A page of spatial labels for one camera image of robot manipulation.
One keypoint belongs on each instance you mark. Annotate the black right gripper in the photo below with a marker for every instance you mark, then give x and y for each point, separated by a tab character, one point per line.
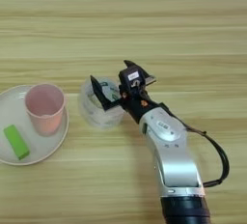
138	105

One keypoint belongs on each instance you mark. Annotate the clear packing tape roll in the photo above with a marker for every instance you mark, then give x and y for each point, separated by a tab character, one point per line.
91	115

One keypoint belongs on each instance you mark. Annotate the pink plastic cup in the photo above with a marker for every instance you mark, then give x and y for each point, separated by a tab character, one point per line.
45	105

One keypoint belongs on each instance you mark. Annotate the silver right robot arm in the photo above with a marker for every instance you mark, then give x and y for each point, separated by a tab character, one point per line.
175	157

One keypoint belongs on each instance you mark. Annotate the round white plate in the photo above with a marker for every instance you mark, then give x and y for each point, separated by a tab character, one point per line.
41	147

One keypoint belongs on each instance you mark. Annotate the green rectangular block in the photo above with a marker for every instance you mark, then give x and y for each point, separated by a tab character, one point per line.
16	141

